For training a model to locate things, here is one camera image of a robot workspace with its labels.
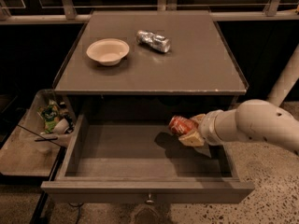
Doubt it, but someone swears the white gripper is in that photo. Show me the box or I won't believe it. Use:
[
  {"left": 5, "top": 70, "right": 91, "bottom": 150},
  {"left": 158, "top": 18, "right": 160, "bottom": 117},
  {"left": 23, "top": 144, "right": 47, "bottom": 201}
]
[{"left": 178, "top": 110, "right": 223, "bottom": 147}]

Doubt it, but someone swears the crushed silver can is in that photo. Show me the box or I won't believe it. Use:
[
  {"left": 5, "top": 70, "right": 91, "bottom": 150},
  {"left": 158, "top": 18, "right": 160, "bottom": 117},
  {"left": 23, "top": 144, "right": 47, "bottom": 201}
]
[{"left": 136, "top": 30, "right": 171, "bottom": 53}]

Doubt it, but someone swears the green snack bag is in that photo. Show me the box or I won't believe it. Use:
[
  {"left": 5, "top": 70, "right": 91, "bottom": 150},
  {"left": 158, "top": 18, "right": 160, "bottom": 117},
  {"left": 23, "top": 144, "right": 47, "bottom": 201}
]
[{"left": 37, "top": 100, "right": 61, "bottom": 133}]

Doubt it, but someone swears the open grey top drawer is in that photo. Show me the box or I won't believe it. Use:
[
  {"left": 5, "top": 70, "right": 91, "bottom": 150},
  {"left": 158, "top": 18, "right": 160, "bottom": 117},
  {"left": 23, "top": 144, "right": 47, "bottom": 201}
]
[{"left": 42, "top": 115, "right": 254, "bottom": 204}]

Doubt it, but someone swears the metal window railing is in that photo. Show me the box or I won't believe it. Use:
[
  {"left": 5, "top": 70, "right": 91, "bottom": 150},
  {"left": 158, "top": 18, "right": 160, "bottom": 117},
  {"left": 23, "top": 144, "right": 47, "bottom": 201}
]
[{"left": 0, "top": 0, "right": 299, "bottom": 23}]

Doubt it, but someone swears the white paper bowl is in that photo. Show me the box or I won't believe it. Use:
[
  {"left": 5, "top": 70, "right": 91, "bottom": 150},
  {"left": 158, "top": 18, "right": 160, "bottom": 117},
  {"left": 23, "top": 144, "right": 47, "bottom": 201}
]
[{"left": 86, "top": 38, "right": 130, "bottom": 66}]

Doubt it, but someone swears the red coke can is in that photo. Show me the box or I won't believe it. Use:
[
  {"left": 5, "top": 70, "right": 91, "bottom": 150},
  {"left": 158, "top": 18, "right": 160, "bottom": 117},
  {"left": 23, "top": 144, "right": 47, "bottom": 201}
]
[{"left": 168, "top": 116, "right": 198, "bottom": 136}]

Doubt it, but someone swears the grey cabinet with flat top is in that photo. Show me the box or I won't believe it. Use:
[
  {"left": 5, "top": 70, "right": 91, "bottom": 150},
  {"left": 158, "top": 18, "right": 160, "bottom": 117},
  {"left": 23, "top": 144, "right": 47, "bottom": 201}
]
[{"left": 51, "top": 10, "right": 249, "bottom": 123}]

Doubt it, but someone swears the round metal drawer knob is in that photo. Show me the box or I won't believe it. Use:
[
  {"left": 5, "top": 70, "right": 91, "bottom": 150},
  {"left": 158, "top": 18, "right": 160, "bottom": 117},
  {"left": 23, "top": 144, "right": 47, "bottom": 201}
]
[{"left": 145, "top": 193, "right": 155, "bottom": 205}]

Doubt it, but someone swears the clear plastic bin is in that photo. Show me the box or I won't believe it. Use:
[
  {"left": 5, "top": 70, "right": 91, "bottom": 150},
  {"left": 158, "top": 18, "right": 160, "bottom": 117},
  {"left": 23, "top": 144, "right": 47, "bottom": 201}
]
[{"left": 0, "top": 90, "right": 71, "bottom": 176}]

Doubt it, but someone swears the black cable on floor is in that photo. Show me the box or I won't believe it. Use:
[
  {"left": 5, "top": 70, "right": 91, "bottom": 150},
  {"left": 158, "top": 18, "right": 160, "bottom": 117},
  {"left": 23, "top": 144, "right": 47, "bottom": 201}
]
[{"left": 66, "top": 203, "right": 86, "bottom": 224}]

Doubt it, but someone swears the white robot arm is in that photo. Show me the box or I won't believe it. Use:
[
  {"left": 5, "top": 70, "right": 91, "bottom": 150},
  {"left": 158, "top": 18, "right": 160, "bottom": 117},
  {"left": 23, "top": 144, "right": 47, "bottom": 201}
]
[{"left": 178, "top": 45, "right": 299, "bottom": 154}]

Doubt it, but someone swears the white cup in bin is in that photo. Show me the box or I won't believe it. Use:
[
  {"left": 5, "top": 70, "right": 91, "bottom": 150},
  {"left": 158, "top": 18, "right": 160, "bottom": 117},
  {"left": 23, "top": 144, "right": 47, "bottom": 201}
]
[{"left": 53, "top": 119, "right": 69, "bottom": 134}]

